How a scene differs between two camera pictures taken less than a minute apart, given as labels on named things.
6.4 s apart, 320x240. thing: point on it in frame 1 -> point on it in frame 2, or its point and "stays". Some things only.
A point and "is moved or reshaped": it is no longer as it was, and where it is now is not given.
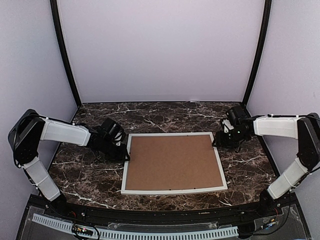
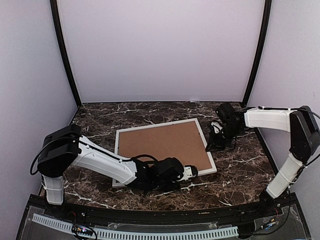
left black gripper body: x=112 y=154 -> x=158 y=186
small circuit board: x=83 y=230 stays
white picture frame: x=172 y=162 is moved or reshaped
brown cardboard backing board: x=172 y=162 is moved or reshaped
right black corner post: x=266 y=26 stays
